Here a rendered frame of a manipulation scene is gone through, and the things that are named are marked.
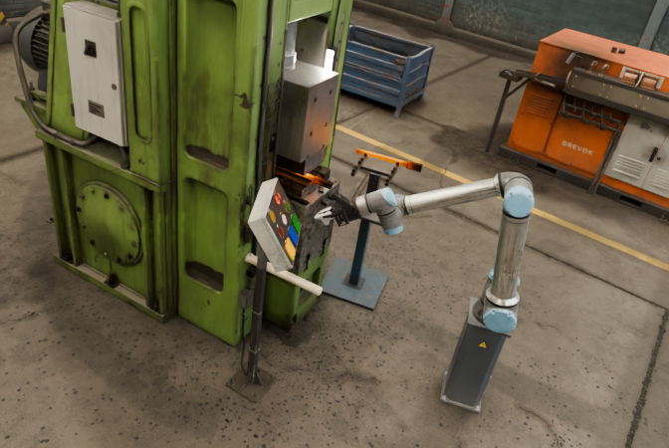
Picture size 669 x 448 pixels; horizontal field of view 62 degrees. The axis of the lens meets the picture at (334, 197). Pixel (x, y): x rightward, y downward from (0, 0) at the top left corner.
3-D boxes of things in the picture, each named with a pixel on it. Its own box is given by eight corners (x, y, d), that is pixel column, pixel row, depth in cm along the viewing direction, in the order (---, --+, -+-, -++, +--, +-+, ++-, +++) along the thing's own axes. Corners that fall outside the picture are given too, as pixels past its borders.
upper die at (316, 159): (323, 162, 305) (325, 146, 300) (304, 176, 289) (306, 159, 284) (259, 138, 320) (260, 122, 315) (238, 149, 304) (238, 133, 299)
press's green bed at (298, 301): (321, 300, 369) (330, 243, 345) (290, 334, 340) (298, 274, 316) (252, 267, 388) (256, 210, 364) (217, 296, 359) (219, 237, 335)
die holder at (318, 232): (331, 243, 345) (340, 180, 322) (298, 274, 315) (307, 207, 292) (256, 210, 365) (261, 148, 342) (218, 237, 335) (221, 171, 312)
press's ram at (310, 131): (336, 138, 311) (347, 69, 290) (300, 163, 281) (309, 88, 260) (274, 115, 325) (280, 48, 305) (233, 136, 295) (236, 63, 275)
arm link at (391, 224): (406, 222, 263) (397, 200, 258) (402, 235, 253) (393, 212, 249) (387, 226, 266) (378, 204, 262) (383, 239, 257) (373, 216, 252)
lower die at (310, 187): (319, 186, 313) (321, 173, 308) (300, 201, 297) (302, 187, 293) (257, 161, 328) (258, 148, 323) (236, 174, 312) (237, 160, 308)
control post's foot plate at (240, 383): (279, 377, 310) (280, 366, 306) (255, 405, 293) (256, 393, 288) (247, 359, 318) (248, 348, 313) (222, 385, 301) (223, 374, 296)
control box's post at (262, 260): (256, 380, 307) (272, 217, 251) (252, 385, 304) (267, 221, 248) (251, 377, 308) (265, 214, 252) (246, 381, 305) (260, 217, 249)
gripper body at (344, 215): (336, 227, 257) (361, 220, 254) (330, 212, 253) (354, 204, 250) (337, 218, 264) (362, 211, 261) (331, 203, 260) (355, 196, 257)
